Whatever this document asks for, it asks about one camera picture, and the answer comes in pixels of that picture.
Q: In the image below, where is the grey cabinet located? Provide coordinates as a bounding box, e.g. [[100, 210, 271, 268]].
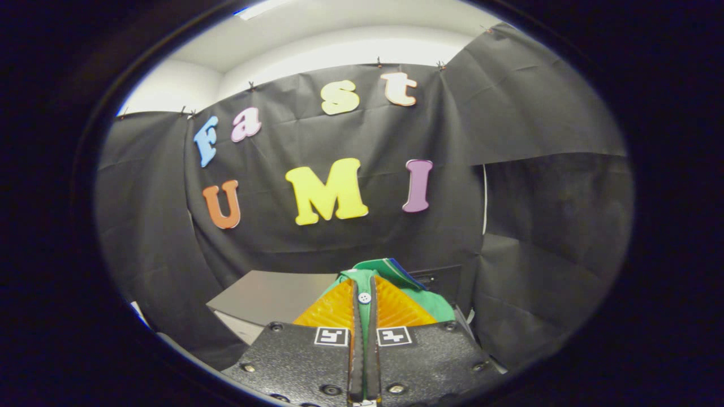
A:
[[206, 270, 340, 345]]

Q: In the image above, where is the black backdrop cloth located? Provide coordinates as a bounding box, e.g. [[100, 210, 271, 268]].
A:
[[95, 23, 634, 371]]

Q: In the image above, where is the green polo shirt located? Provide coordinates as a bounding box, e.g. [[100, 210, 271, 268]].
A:
[[322, 258, 456, 324]]

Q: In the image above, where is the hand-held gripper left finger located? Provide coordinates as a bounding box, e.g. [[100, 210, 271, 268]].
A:
[[222, 278, 365, 405]]

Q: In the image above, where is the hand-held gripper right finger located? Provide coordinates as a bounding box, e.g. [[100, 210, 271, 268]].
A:
[[365, 275, 504, 405]]

